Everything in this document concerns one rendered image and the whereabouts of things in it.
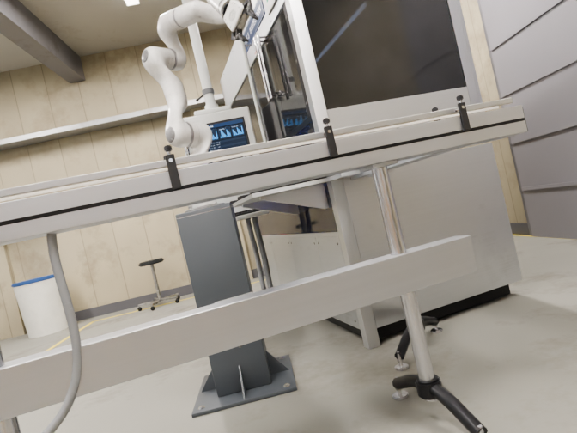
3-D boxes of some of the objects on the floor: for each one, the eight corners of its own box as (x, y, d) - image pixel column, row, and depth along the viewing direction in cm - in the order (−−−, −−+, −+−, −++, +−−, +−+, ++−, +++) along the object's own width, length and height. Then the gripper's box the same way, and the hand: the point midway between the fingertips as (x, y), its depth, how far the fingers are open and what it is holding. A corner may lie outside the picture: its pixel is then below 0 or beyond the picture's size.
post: (375, 343, 225) (282, -58, 223) (380, 345, 219) (286, -66, 217) (364, 346, 223) (270, -58, 221) (369, 350, 217) (274, -66, 215)
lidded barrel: (81, 320, 552) (69, 270, 551) (62, 332, 498) (49, 275, 497) (38, 332, 548) (26, 280, 547) (15, 344, 494) (1, 286, 493)
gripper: (245, -10, 176) (267, 10, 168) (228, 32, 185) (248, 51, 177) (230, -16, 171) (252, 4, 162) (214, 27, 180) (233, 48, 171)
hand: (249, 28), depth 170 cm, fingers open, 8 cm apart
